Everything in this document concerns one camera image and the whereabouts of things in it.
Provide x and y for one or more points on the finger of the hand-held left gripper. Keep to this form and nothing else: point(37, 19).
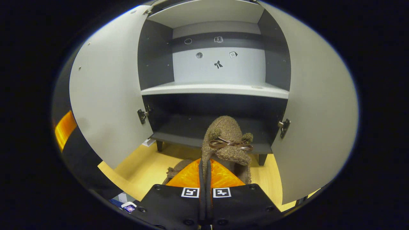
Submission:
point(65, 129)

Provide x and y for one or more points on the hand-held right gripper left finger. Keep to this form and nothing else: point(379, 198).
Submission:
point(172, 207)

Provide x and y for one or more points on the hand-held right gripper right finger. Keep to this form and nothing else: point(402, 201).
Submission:
point(243, 207)

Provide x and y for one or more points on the brown fuzzy shoe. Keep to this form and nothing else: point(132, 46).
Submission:
point(225, 131)
point(179, 169)

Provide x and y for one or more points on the grey cabinet door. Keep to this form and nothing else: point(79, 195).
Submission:
point(319, 111)
point(108, 89)

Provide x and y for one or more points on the grey shoe cabinet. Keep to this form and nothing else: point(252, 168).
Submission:
point(153, 64)

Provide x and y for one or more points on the metal door hinge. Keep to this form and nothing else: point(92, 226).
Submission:
point(283, 127)
point(142, 115)
point(146, 11)

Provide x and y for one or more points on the light grey cabinet shelf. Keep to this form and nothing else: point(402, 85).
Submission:
point(217, 89)
point(207, 12)

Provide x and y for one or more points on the phone with lit screen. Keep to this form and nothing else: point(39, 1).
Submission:
point(129, 208)

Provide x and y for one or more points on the small white object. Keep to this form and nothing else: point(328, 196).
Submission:
point(148, 142)

